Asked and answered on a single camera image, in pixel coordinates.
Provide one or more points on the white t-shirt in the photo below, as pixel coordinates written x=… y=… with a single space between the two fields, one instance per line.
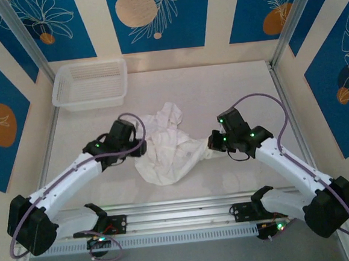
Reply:
x=170 y=149

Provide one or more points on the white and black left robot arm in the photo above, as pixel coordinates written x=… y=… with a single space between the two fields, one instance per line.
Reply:
x=66 y=181

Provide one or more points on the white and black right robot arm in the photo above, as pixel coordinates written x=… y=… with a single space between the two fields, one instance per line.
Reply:
x=289 y=163

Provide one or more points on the white plastic mesh basket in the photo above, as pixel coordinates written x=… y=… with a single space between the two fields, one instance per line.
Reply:
x=89 y=82

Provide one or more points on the aluminium table side rail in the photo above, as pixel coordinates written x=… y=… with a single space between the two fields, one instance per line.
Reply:
x=52 y=125
x=278 y=83

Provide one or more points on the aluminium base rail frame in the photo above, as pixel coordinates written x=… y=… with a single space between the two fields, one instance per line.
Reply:
x=175 y=215

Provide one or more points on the aluminium frame post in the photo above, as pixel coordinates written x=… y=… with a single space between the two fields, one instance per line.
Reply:
x=293 y=15
x=23 y=36

